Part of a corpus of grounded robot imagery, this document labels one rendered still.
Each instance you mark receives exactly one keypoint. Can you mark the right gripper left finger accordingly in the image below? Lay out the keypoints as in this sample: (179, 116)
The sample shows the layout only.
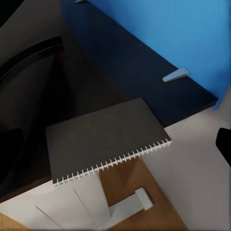
(12, 143)

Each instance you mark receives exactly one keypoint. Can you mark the desk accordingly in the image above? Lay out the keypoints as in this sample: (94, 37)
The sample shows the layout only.
(97, 65)

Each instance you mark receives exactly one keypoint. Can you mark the notebook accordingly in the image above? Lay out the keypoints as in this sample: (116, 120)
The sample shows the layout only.
(89, 143)

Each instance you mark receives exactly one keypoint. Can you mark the room divider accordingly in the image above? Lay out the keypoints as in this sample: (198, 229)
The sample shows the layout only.
(192, 35)

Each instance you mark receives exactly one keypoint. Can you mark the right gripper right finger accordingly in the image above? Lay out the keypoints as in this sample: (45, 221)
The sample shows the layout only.
(223, 142)

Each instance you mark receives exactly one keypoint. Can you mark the monitor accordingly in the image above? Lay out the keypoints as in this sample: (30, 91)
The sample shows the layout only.
(7, 9)

